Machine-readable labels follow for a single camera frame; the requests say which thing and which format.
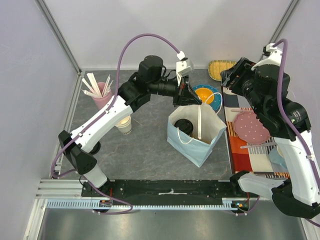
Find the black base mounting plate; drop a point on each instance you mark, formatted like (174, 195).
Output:
(136, 191)

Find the colourful patterned placemat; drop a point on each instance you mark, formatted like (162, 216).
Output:
(253, 159)

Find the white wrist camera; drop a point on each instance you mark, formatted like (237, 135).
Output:
(272, 55)
(182, 69)

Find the light blue mug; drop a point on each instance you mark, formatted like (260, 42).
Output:
(276, 157)

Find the stack of white paper cups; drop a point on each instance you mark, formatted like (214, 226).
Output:
(125, 125)

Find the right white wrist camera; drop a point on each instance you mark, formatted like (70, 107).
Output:
(272, 55)

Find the pink straw holder cup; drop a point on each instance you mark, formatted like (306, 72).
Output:
(100, 102)

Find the black plastic cup lid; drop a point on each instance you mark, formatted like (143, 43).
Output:
(183, 125)

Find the blue dotted plate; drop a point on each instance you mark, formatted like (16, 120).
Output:
(217, 103)

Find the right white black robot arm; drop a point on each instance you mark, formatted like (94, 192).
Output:
(265, 87)

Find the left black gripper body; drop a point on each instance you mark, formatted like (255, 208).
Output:
(177, 99)

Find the pink dotted plate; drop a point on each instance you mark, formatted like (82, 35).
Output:
(250, 129)

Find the orange bowl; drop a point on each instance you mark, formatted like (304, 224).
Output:
(206, 95)

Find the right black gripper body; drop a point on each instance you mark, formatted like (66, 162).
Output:
(233, 74)

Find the slotted cable duct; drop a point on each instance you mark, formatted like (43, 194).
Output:
(100, 204)

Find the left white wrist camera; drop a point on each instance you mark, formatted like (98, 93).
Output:
(182, 69)

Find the white wrapped straws bundle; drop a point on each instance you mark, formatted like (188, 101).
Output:
(93, 87)

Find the single white straw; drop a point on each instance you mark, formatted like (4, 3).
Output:
(199, 123)

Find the yellow woven tray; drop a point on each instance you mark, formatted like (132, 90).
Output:
(215, 67)

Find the brown cardboard cup carrier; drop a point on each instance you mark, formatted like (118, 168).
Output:
(204, 140)

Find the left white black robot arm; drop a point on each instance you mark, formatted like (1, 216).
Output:
(79, 145)

